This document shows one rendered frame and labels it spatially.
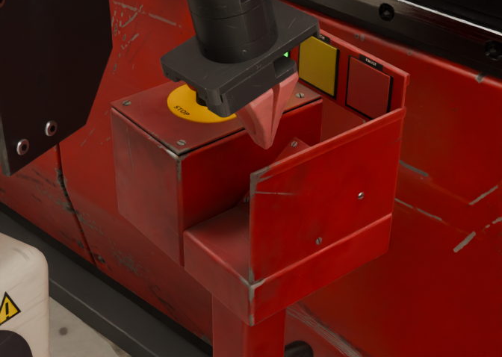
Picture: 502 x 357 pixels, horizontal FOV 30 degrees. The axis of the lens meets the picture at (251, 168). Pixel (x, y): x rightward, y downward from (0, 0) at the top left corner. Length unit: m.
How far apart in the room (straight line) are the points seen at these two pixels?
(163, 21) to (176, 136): 0.45
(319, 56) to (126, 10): 0.49
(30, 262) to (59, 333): 1.12
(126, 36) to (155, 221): 0.49
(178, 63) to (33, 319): 0.20
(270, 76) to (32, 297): 0.22
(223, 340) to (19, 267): 0.36
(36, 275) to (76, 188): 0.91
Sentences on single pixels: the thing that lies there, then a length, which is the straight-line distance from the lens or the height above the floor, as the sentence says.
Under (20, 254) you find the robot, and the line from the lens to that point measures 0.62.
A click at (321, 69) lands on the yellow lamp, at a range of 0.82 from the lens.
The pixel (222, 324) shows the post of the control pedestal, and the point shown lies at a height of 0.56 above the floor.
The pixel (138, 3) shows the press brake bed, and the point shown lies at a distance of 1.23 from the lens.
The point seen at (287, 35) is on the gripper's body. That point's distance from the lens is 0.67.
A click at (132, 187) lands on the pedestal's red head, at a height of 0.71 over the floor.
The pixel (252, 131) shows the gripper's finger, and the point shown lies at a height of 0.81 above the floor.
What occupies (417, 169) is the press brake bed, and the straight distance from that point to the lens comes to 1.00.
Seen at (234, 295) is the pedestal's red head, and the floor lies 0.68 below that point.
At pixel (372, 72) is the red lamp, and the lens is 0.77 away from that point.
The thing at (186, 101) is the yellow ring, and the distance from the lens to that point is 0.82.
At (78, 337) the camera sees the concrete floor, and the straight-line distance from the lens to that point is 1.73.
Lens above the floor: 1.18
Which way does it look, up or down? 34 degrees down
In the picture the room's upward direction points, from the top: 1 degrees clockwise
